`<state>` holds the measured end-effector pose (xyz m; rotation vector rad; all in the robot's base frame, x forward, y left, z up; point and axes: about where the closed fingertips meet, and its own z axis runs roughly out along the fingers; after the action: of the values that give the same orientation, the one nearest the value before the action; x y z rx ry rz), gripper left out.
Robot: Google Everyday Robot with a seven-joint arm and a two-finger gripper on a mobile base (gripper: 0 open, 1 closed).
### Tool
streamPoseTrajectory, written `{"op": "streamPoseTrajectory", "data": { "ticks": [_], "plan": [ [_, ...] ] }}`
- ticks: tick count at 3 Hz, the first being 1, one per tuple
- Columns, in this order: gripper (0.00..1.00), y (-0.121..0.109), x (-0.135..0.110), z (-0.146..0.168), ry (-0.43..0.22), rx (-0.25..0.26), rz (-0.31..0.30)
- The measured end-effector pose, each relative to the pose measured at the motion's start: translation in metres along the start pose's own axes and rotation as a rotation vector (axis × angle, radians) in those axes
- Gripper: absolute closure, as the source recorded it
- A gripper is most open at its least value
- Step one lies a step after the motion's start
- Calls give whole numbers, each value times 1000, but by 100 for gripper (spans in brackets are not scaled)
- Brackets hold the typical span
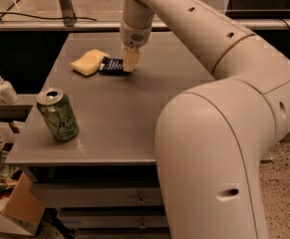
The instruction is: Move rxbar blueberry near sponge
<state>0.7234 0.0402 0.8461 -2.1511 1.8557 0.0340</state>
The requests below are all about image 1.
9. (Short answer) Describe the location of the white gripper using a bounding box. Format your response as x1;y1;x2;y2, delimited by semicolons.
120;20;151;72

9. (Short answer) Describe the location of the dark blue rxbar wrapper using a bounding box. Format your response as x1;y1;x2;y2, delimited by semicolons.
99;57;124;74

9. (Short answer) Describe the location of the yellow sponge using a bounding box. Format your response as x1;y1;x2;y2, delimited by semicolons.
71;49;109;77

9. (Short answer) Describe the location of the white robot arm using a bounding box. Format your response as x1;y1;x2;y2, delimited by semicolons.
121;0;290;239

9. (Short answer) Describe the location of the green soda can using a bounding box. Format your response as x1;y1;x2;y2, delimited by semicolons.
37;88;79;141

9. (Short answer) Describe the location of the white pump bottle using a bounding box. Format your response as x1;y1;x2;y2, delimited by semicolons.
0;76;19;104

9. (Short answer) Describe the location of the open cardboard box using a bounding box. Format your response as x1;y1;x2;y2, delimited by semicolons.
0;121;45;236

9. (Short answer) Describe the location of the metal railing frame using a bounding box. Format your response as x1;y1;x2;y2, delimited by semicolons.
0;0;290;31

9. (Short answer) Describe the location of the black cable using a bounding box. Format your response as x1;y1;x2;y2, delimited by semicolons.
0;11;99;22

